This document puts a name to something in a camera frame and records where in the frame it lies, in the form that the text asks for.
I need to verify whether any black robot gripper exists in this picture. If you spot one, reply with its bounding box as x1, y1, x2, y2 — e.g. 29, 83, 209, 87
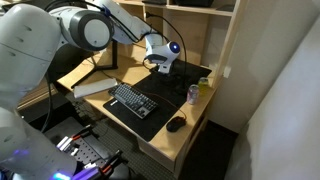
159, 70, 183, 87

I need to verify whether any white wrist camera block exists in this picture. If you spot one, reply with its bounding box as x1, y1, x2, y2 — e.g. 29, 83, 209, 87
157, 61, 174, 75

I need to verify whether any flat black device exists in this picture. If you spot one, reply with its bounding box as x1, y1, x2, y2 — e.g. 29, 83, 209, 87
141, 0, 168, 5

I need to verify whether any red handled clamp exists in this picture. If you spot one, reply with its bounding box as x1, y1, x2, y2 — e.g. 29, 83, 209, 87
55, 124, 95, 152
74, 149, 125, 179

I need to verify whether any yellow green drink can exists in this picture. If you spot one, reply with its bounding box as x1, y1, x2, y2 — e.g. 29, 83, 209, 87
197, 76, 210, 95

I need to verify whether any red braided peripheral cable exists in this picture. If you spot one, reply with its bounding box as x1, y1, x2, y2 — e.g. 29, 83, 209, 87
146, 91, 188, 121

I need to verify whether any black gooseneck desk lamp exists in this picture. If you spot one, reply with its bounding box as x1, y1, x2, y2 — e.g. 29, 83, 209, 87
145, 11, 193, 98

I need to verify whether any black computer mouse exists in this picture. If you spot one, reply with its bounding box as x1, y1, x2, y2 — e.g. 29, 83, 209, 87
165, 116, 187, 133

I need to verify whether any grey mechanical keyboard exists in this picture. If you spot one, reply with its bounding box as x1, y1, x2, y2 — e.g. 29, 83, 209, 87
107, 83, 160, 120

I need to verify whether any black angular monitor stand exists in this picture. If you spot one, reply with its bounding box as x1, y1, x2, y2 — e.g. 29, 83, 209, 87
70, 39, 120, 90

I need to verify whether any black desk mat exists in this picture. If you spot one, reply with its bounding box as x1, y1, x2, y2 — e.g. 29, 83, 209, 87
102, 59, 213, 143

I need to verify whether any pink drink can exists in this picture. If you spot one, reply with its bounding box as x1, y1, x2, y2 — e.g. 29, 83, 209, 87
186, 84, 200, 106

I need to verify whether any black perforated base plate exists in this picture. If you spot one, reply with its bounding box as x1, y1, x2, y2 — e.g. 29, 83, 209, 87
43, 116, 134, 180

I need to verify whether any wooden cubby shelf unit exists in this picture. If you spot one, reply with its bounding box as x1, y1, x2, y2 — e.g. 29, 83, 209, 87
113, 0, 250, 88

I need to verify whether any grey keyboard wrist rest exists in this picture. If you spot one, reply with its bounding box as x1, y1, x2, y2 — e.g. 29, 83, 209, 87
72, 77, 119, 100

